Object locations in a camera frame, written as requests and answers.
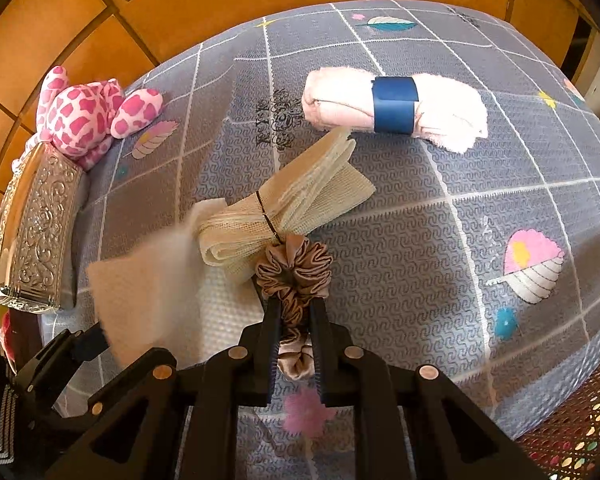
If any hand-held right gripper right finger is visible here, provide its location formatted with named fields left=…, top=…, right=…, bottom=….
left=307, top=300, right=551, bottom=480

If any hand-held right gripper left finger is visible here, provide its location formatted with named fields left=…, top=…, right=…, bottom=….
left=45, top=297, right=286, bottom=480

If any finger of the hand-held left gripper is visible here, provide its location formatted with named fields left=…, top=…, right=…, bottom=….
left=11, top=322, right=112, bottom=418

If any brown satin scrunchie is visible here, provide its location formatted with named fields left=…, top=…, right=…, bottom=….
left=255, top=232, right=333, bottom=381

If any white paper napkin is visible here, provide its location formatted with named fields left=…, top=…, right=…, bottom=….
left=86, top=199, right=266, bottom=368

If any silver embossed tissue box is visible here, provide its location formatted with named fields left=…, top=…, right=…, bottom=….
left=0, top=142, right=86, bottom=316

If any beige mesh cloth bundle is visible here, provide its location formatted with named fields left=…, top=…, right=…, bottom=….
left=197, top=127, right=377, bottom=281

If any pink spotted plush toy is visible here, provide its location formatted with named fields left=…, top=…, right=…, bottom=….
left=34, top=66, right=163, bottom=171

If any pink towel with blue band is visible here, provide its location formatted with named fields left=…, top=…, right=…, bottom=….
left=301, top=66, right=489, bottom=153

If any rattan chair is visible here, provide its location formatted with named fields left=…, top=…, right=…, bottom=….
left=517, top=355, right=600, bottom=480

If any wooden panelled wardrobe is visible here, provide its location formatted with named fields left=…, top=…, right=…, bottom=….
left=0, top=0, right=596, bottom=201

